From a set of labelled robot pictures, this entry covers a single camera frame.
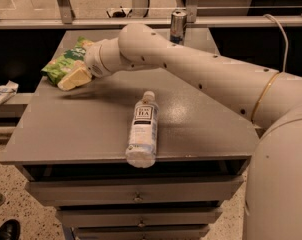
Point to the white tea bottle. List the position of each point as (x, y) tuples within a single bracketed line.
[(142, 142)]

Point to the green rice chip bag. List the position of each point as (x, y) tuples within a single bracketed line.
[(70, 59)]

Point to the metal railing frame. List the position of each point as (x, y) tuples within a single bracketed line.
[(92, 14)]

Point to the redbull can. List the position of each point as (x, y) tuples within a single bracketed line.
[(178, 26)]

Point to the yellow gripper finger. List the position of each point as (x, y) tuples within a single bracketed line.
[(75, 78)]

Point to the black shoe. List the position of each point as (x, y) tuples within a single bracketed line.
[(10, 230)]

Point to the white packet on rail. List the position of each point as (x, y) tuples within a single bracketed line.
[(8, 91)]

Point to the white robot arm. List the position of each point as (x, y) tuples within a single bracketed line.
[(266, 97)]

